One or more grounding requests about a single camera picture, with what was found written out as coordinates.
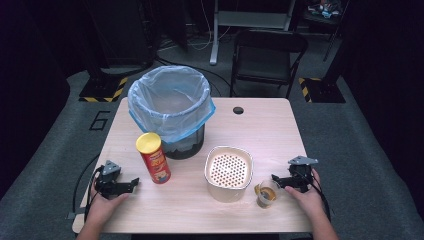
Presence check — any colourful device on stand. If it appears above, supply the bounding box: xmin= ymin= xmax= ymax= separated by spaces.
xmin=305 ymin=0 xmax=343 ymax=20

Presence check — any white floor cable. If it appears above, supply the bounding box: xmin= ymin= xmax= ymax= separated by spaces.
xmin=156 ymin=0 xmax=233 ymax=53

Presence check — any hazard-striped black base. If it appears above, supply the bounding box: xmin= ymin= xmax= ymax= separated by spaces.
xmin=78 ymin=76 xmax=129 ymax=103
xmin=297 ymin=76 xmax=347 ymax=104

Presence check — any translucent blue bin bag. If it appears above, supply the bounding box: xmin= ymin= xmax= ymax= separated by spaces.
xmin=127 ymin=65 xmax=217 ymax=145

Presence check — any person's right hand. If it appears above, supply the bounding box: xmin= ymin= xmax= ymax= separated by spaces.
xmin=284 ymin=168 xmax=327 ymax=222

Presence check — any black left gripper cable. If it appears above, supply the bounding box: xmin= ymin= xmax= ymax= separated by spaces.
xmin=71 ymin=152 xmax=105 ymax=223

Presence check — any black cabinet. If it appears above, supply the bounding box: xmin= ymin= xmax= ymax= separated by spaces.
xmin=81 ymin=0 xmax=158 ymax=69

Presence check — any white perforated basket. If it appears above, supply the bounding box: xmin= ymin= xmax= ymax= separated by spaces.
xmin=203 ymin=145 xmax=254 ymax=204

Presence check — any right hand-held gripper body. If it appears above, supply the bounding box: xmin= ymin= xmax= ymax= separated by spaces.
xmin=287 ymin=155 xmax=319 ymax=194

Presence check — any red chips can yellow lid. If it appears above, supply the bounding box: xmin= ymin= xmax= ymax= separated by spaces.
xmin=135 ymin=131 xmax=172 ymax=185

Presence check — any white metal stand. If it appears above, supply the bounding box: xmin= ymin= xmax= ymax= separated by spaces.
xmin=208 ymin=0 xmax=297 ymax=66

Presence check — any person's left hand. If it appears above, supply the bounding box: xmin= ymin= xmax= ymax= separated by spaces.
xmin=86 ymin=178 xmax=130 ymax=228

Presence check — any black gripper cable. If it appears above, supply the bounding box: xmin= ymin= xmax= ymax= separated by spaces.
xmin=71 ymin=152 xmax=105 ymax=223
xmin=301 ymin=169 xmax=332 ymax=222

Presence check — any black mesh trash bin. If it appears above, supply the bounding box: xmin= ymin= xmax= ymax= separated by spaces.
xmin=161 ymin=123 xmax=206 ymax=161

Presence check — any black folding chair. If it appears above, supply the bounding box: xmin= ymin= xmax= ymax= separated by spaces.
xmin=229 ymin=28 xmax=310 ymax=100

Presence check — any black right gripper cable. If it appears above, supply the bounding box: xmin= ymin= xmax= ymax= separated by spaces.
xmin=301 ymin=169 xmax=332 ymax=222

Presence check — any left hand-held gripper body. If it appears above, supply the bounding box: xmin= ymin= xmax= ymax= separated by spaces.
xmin=94 ymin=160 xmax=134 ymax=200

